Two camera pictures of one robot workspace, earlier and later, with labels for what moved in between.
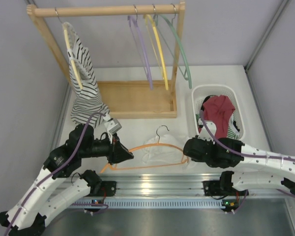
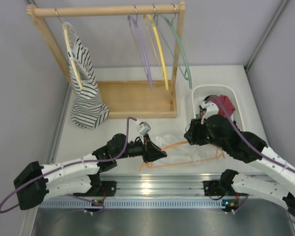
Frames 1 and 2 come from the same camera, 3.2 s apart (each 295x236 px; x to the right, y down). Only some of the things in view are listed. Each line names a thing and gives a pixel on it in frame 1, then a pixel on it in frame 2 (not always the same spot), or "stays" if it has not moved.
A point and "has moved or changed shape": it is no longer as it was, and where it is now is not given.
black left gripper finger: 124,152 -> 158,150
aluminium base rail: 168,185 stays
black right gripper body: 208,162 -> 204,136
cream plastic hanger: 72,60 stays
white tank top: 166,149 has moved or changed shape
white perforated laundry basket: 200,92 stays
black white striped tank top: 89,107 stays
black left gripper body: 113,151 -> 146,151
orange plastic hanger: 110,167 has moved or changed shape
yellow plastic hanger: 164,72 stays
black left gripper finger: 124,157 -> 160,156
